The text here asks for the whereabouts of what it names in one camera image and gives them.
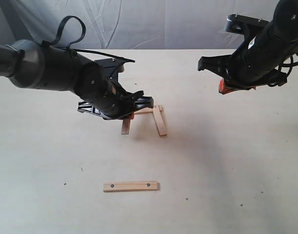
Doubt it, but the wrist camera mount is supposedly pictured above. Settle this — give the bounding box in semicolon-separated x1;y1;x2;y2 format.
225;14;269;35
94;58;135;81

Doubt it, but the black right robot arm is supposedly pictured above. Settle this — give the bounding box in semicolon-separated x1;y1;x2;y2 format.
198;0;298;95

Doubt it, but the wooden stick with holes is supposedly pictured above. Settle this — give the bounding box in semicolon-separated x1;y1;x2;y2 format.
153;106;167;137
103;181;160;193

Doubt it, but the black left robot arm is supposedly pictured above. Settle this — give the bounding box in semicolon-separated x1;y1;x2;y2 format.
0;39;154;120

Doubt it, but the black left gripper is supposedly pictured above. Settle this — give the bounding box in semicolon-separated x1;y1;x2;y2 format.
74;61;154;120

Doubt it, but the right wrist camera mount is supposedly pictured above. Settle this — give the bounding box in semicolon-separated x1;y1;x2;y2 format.
225;14;269;35

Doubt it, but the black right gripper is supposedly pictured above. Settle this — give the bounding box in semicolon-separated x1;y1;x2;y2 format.
198;52;280;95

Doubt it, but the white backdrop cloth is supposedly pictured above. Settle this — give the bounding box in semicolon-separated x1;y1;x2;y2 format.
0;0;278;49

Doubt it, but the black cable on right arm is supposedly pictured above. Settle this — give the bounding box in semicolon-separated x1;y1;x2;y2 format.
267;51;298;87

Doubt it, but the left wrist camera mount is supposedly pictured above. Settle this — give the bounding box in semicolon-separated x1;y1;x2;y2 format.
94;58;135;81

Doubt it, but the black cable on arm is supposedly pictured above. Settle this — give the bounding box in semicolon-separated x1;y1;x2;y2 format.
267;51;298;87
41;15;135;61

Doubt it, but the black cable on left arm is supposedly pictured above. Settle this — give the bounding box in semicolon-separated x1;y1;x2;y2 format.
41;15;135;61

